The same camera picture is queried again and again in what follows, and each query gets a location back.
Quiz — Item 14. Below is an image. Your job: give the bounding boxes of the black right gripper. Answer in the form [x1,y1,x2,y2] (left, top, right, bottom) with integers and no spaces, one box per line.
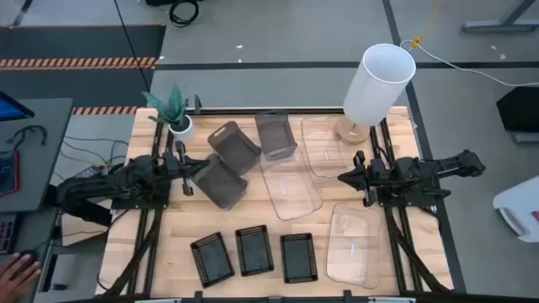
[337,150,382,208]

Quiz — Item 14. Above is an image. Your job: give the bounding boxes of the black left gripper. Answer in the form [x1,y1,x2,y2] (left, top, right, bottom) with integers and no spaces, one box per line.
[168,141,211,197]

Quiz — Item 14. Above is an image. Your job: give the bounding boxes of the smoky gray plastic bin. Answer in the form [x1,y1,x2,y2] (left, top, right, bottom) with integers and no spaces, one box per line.
[191,153,249,211]
[253,112,298,162]
[207,120,263,176]

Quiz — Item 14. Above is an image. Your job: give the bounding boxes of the clear plastic bin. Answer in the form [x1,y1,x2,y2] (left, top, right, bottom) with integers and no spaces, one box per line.
[325,202,383,290]
[300,115,360,179]
[258,146,324,221]

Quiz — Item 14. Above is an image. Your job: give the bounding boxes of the black mesh plastic basket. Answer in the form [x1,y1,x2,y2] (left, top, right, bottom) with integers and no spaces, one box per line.
[189,231,236,290]
[234,224,275,278]
[279,231,319,284]

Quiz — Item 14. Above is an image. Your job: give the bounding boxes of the white plant pot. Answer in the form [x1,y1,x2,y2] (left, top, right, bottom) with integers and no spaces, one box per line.
[168,114,197,145]

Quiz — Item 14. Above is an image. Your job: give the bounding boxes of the round wooden lamp base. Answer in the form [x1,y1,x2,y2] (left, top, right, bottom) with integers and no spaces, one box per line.
[334,115,372,146]

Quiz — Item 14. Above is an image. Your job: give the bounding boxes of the green artificial plant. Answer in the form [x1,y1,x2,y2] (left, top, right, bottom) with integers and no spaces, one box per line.
[141,82,189,130]

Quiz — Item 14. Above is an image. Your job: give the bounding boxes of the white cylindrical lamp shade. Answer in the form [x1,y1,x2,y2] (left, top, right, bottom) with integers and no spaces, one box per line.
[342,42,418,128]

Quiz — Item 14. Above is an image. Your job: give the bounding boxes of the gray desk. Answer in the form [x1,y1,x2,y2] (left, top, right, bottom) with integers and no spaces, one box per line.
[0,97,74,214]

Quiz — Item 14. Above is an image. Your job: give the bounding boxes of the black striped floor mat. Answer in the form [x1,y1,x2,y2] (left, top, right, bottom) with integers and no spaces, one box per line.
[0,24,167,109]

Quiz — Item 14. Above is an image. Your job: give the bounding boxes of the black box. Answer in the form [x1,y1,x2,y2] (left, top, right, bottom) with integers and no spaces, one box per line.
[496,85,539,134]

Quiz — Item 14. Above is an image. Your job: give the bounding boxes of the red-edged mouse pad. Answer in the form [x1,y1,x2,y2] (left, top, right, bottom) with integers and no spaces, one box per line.
[0,150,20,198]

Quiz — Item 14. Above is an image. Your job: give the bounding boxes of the computer monitor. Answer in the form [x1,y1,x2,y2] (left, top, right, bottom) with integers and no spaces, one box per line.
[0,89,36,124]

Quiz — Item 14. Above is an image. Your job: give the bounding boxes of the backlit keyboard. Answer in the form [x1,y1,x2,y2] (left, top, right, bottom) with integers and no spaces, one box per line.
[0,213,19,256]

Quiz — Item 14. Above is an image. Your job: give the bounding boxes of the gray table leg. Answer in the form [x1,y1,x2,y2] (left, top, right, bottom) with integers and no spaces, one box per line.
[460,0,539,35]

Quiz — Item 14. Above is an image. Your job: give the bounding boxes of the person's hand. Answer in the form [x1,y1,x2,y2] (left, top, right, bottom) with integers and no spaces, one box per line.
[0,252,43,303]

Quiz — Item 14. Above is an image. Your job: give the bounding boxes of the black frame rail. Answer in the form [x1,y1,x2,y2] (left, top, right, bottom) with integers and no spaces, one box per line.
[141,121,175,296]
[58,291,539,303]
[126,121,163,296]
[380,118,424,294]
[184,108,344,116]
[369,120,408,294]

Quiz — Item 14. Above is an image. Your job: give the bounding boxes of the black cable bundle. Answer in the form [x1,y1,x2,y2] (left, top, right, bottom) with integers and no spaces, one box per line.
[385,206,453,294]
[103,209,163,296]

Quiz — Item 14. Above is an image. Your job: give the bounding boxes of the thin desk cables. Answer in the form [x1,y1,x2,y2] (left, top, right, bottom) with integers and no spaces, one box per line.
[58,134,131,170]

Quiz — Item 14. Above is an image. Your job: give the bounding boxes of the thin black floor cable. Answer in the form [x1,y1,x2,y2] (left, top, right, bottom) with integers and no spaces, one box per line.
[113,0,152,92]

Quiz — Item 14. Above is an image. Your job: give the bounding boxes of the yellow cord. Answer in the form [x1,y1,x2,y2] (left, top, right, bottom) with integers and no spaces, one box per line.
[411,0,444,49]

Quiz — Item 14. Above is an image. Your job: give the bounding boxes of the black coiled cable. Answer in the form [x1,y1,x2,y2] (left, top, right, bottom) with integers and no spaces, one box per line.
[168,0,200,29]

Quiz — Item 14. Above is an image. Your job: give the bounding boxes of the white lamp cable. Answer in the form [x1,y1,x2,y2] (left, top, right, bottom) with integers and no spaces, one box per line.
[399,38,539,88]

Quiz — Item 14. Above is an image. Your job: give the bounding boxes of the black cable on desk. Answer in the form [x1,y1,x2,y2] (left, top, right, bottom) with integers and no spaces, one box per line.
[5,124,49,149]

